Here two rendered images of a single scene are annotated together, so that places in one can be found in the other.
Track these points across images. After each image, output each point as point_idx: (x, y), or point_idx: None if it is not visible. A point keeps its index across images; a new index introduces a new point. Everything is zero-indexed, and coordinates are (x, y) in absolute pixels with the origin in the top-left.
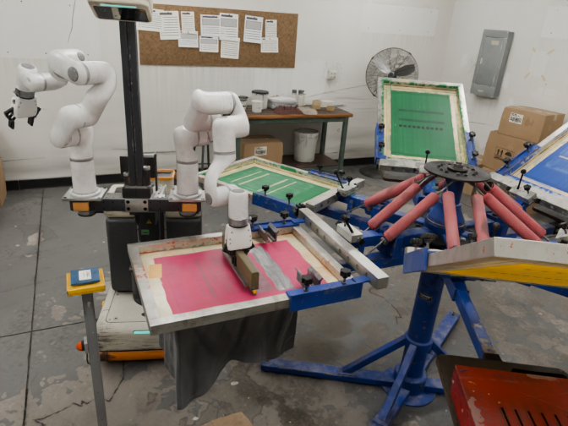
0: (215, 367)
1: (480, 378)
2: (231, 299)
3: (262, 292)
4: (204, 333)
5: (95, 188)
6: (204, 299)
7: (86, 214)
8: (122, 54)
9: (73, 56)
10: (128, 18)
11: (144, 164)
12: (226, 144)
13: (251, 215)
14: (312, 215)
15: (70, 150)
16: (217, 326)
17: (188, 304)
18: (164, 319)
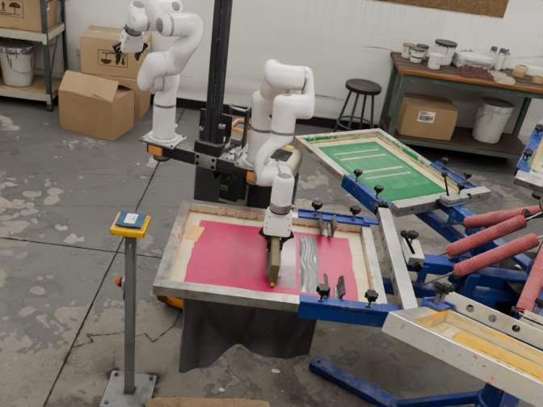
0: (219, 345)
1: None
2: (246, 284)
3: (281, 287)
4: (212, 308)
5: (171, 135)
6: (221, 276)
7: (159, 158)
8: (214, 8)
9: (167, 5)
10: None
11: (222, 121)
12: (281, 124)
13: (316, 201)
14: (388, 219)
15: (155, 94)
16: (225, 306)
17: (203, 275)
18: (169, 283)
